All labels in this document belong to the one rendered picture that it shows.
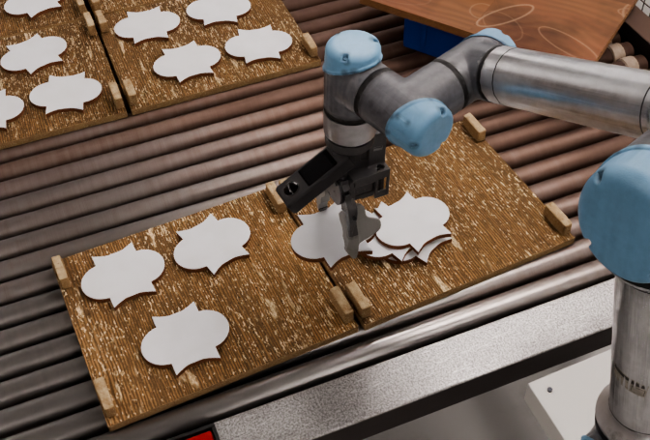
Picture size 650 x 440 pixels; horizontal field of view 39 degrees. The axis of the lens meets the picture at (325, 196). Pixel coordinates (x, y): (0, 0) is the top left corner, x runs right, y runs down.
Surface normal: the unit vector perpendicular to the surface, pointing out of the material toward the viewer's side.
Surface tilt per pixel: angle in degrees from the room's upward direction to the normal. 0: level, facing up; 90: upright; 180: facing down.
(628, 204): 86
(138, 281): 0
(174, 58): 0
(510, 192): 0
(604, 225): 86
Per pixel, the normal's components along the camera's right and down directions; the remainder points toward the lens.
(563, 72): -0.59, -0.53
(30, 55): -0.02, -0.70
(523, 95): -0.78, 0.44
